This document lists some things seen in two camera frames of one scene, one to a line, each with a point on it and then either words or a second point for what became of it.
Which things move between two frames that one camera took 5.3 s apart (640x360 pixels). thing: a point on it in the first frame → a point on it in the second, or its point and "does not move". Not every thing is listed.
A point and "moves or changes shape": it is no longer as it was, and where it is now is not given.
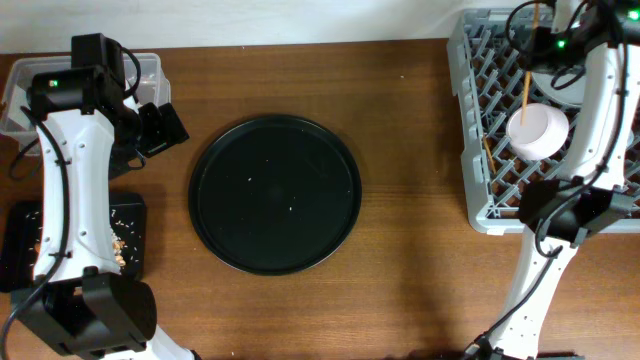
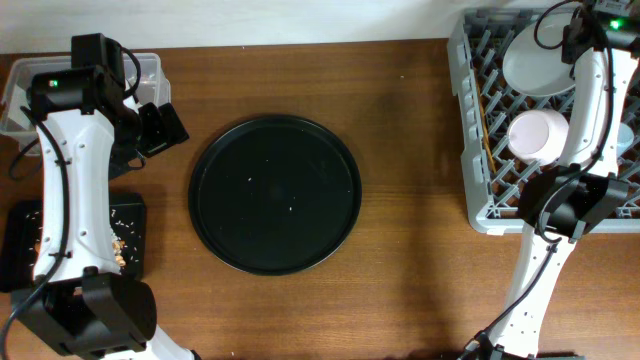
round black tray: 274,194 does not move
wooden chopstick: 535,19 → 487,133
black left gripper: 168,131 does not move
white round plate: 567,87 moves or changes shape
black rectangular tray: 19,229 does not move
